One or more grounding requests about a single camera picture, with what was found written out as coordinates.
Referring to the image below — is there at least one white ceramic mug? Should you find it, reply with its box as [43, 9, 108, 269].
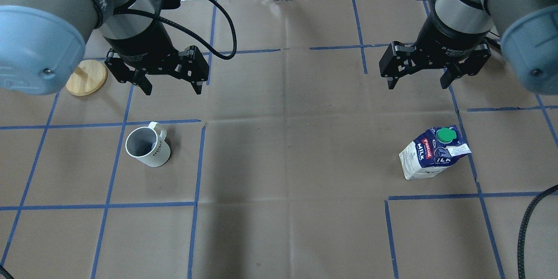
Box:
[125, 121, 171, 167]

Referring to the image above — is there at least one black cable bottom right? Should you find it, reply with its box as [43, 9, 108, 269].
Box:
[517, 184, 558, 279]

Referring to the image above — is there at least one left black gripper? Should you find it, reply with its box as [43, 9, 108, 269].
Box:
[104, 45, 209, 95]

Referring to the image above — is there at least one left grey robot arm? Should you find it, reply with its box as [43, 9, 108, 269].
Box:
[0, 0, 209, 95]

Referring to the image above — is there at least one black braided cable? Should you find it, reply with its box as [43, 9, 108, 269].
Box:
[114, 0, 238, 60]

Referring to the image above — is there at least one wooden mug tree stand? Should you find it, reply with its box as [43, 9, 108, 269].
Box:
[65, 60, 108, 96]

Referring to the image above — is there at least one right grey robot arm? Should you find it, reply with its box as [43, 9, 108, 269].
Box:
[379, 0, 558, 95]

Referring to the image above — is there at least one blue white milk carton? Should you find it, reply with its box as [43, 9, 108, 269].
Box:
[399, 125, 472, 180]

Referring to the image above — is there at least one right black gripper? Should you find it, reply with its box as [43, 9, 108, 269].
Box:
[379, 40, 492, 90]

